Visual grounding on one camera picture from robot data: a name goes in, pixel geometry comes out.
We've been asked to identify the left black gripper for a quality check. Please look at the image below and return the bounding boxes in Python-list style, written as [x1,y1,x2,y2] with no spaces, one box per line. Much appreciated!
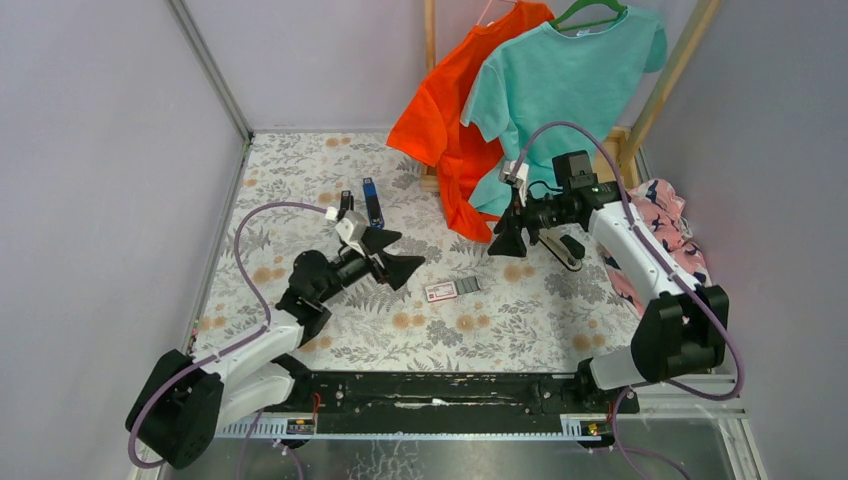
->
[315,227,424,306]

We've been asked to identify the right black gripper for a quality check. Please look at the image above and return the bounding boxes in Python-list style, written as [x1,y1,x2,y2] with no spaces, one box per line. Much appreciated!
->
[486,186,575,259]

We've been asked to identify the blue stapler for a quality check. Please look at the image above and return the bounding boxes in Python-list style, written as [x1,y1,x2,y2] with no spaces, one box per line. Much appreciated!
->
[362,177,385,229]

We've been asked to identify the small black stapler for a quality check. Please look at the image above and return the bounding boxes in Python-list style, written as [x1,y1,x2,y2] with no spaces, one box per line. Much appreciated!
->
[337,190,354,220]

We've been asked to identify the red staple box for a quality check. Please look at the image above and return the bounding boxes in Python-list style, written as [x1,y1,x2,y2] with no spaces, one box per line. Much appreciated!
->
[424,281,459,303]

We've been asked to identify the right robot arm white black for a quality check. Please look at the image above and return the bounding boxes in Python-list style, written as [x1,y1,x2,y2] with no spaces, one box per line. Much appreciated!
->
[488,152,729,412]

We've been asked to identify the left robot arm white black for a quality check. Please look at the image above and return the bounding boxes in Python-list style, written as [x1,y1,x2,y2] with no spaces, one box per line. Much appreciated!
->
[125,228,426,469]

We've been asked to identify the floral table mat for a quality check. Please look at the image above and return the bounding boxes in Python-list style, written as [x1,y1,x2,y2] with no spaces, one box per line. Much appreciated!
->
[194,133,639,372]

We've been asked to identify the orange t-shirt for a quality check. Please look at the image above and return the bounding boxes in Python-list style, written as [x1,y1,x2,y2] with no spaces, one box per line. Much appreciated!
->
[387,1,553,243]

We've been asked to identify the wooden clothes rack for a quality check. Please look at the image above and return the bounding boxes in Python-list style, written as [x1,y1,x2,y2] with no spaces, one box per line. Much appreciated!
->
[419,1,722,192]

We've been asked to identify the pink patterned cloth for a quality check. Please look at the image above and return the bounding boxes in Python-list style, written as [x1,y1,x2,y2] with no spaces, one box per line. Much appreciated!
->
[598,179,712,317]

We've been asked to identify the teal t-shirt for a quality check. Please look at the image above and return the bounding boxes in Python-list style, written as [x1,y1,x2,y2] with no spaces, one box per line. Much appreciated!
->
[460,6,667,196]

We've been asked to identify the pink clothes hanger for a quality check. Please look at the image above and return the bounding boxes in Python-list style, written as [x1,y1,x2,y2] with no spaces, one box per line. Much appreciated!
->
[475,0,517,27]

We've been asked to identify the green clothes hanger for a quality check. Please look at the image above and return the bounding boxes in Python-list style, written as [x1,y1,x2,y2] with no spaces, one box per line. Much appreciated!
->
[550,0,628,32]

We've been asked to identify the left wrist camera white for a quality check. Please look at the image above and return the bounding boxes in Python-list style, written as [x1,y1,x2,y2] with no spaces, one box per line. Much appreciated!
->
[324,207,368,256]

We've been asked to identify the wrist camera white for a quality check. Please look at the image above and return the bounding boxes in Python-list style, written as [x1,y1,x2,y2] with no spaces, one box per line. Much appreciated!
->
[498,160,529,206]
[324,207,368,256]

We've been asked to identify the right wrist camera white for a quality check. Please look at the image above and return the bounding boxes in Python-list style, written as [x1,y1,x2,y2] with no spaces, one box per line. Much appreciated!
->
[498,160,529,206]

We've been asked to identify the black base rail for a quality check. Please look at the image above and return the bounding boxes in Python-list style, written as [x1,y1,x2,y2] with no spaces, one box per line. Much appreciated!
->
[268,371,640,436]

